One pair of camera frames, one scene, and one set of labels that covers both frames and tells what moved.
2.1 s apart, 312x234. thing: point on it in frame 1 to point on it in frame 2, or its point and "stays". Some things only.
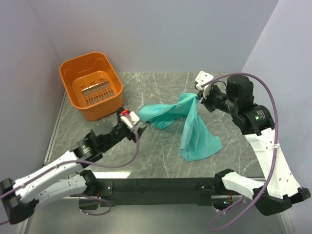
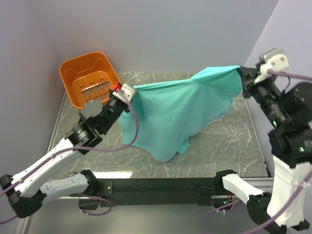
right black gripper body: (215, 99) to (264, 91)
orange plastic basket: (93, 85) stays
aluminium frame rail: (54, 129) stays
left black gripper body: (120, 132) to (115, 108)
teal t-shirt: (199, 140) to (169, 112)
